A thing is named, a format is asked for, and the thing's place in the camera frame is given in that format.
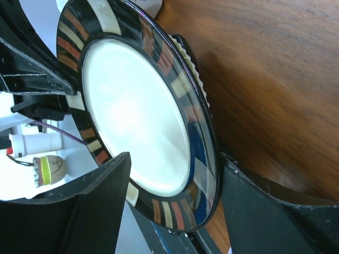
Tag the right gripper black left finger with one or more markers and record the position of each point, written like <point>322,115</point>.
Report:
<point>81,216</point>

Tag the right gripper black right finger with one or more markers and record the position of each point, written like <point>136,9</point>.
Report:
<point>265,217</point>

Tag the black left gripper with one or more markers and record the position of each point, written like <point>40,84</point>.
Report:
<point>41,87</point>

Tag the black striped rim plate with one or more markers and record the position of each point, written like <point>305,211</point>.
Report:
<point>136,93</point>

